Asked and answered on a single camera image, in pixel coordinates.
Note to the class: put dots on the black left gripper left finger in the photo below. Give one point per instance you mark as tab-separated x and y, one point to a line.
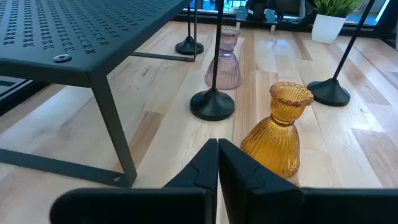
140	205

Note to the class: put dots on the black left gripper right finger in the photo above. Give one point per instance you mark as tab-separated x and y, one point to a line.
280	205

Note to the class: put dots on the amber ribbed glass candle holder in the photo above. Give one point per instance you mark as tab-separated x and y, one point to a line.
273	146

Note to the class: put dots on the tall black metal candlestick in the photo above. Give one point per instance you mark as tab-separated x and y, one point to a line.
212	105
329	93
188	48

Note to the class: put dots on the pink ribbed glass candle holder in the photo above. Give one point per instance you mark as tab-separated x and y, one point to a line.
231	74

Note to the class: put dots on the black perforated metal shelf riser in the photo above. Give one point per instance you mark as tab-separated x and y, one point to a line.
62	31

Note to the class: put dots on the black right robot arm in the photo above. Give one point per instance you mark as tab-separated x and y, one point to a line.
258	11

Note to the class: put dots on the green plant in white pot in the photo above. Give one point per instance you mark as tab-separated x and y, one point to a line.
326	29

